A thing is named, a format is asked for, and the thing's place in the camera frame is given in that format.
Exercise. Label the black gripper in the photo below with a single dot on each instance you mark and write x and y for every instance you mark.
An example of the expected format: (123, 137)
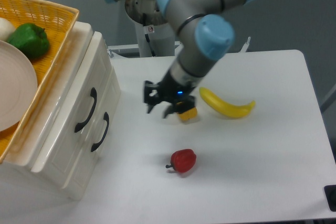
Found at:
(168, 90)

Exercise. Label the white top drawer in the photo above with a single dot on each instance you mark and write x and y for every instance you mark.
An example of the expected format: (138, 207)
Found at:
(58, 153)

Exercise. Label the white drawer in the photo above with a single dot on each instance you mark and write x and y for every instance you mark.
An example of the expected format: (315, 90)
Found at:
(58, 153)
(82, 169)

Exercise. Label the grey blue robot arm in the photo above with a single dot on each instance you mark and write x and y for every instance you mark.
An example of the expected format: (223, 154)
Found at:
(205, 35)

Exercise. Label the white drawer cabinet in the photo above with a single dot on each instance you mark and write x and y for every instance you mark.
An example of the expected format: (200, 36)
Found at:
(16, 168)

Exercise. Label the white lower drawer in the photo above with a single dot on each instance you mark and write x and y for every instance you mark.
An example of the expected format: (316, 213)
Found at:
(82, 169)

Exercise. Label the yellow bell pepper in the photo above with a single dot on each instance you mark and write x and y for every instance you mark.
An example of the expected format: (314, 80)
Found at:
(186, 111)

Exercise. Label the red bell pepper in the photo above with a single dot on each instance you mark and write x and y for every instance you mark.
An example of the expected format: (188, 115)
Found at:
(182, 161)

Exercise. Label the yellow banana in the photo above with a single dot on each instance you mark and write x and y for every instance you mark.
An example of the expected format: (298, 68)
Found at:
(223, 107)

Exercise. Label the orange woven basket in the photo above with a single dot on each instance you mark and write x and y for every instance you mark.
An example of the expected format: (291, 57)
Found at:
(58, 21)

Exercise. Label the green bell pepper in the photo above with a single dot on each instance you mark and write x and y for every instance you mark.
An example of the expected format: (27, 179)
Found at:
(31, 40)

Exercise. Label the pink plate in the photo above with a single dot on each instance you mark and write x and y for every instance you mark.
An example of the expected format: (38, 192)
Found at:
(18, 85)

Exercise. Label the white round vegetable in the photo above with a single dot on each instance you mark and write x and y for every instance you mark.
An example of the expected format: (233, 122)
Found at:
(6, 29)

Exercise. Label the black corner object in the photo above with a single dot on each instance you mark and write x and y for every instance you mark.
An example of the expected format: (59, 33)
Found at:
(330, 193)

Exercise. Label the black lower drawer handle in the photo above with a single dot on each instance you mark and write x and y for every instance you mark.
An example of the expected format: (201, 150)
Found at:
(101, 130)

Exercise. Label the black drawer handle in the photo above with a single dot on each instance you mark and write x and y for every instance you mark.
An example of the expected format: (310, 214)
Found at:
(101, 130)
(89, 109)

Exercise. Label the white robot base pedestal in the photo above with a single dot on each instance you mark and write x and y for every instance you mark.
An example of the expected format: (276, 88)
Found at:
(154, 35)

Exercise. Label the black top drawer handle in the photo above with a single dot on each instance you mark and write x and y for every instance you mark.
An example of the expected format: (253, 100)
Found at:
(89, 109)

